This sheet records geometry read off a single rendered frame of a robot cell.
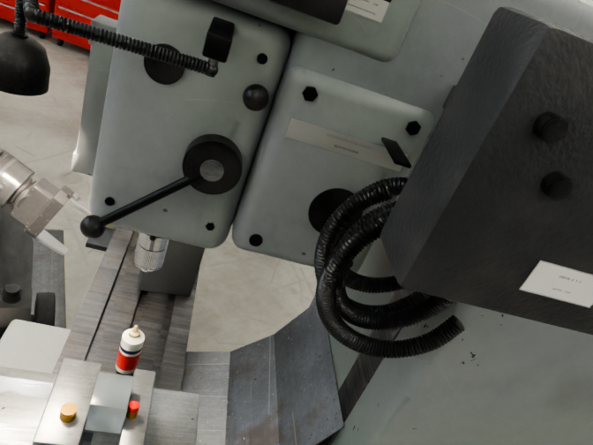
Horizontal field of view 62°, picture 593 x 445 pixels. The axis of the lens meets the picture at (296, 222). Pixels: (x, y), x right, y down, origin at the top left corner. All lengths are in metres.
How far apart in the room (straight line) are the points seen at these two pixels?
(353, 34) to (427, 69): 0.10
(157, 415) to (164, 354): 0.21
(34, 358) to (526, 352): 0.90
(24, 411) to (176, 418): 0.23
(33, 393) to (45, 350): 0.27
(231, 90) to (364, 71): 0.15
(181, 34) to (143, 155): 0.15
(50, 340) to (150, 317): 0.21
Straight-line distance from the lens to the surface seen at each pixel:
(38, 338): 1.19
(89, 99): 0.71
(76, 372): 0.89
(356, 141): 0.60
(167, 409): 0.91
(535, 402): 0.82
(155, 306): 1.17
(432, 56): 0.60
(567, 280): 0.45
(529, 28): 0.36
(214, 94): 0.60
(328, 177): 0.62
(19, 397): 0.91
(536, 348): 0.73
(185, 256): 1.14
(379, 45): 0.57
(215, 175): 0.60
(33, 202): 1.05
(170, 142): 0.62
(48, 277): 2.02
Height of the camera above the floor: 1.72
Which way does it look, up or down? 29 degrees down
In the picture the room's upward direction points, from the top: 22 degrees clockwise
